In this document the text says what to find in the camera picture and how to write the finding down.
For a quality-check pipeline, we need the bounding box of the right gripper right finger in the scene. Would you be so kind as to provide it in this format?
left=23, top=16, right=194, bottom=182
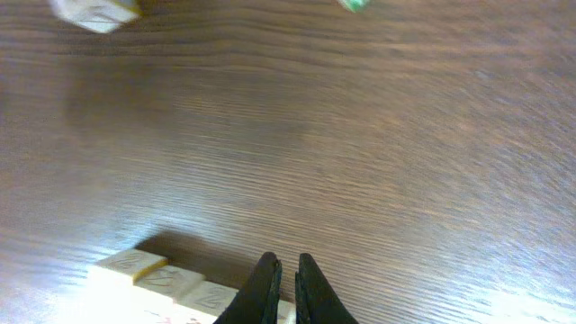
left=295, top=253, right=358, bottom=324

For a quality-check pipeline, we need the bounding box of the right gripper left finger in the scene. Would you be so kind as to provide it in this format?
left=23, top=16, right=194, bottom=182
left=214, top=252, right=283, bottom=324

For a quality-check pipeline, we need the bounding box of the blue letter D block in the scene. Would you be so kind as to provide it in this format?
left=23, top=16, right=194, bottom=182
left=276, top=300, right=296, bottom=324

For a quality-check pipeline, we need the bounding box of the ice cream cone block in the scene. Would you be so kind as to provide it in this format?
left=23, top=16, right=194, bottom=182
left=172, top=281, right=238, bottom=324

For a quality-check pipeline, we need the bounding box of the red letter I block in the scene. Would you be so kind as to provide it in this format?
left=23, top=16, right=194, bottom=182
left=131, top=265, right=205, bottom=324

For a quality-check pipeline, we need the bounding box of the green letter N block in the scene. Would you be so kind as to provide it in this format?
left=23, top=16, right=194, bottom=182
left=337, top=0, right=371, bottom=13

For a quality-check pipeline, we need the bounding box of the block with number one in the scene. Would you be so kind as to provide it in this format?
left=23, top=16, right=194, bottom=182
left=49, top=0, right=141, bottom=33

